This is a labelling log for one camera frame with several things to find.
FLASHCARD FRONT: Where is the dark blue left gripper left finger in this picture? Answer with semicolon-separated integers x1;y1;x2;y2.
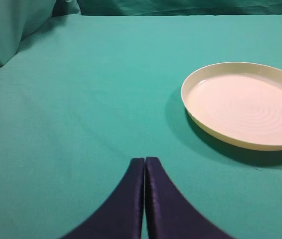
63;158;145;239

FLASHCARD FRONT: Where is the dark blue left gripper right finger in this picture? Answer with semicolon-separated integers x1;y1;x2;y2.
145;157;232;239

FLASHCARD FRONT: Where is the pale yellow plastic plate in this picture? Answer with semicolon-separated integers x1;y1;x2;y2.
181;62;282;151

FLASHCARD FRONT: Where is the green table cloth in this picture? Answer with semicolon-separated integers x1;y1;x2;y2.
0;14;282;239

